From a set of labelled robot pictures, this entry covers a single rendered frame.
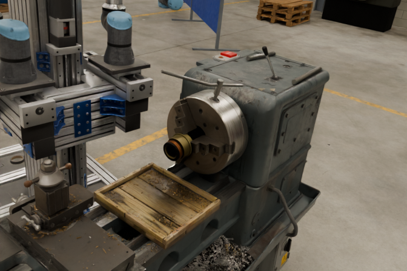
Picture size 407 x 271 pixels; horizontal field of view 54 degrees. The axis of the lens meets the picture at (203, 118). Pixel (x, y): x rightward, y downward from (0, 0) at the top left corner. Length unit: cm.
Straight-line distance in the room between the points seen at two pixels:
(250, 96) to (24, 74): 91
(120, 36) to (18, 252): 107
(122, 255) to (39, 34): 116
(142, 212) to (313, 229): 173
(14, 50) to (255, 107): 97
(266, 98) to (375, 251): 172
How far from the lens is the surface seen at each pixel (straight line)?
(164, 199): 153
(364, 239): 307
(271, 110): 152
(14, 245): 137
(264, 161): 163
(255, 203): 177
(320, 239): 292
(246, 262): 181
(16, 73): 178
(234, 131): 147
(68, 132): 197
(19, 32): 175
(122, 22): 196
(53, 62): 196
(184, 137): 145
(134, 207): 149
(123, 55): 199
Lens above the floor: 181
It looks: 26 degrees down
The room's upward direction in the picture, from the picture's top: 6 degrees clockwise
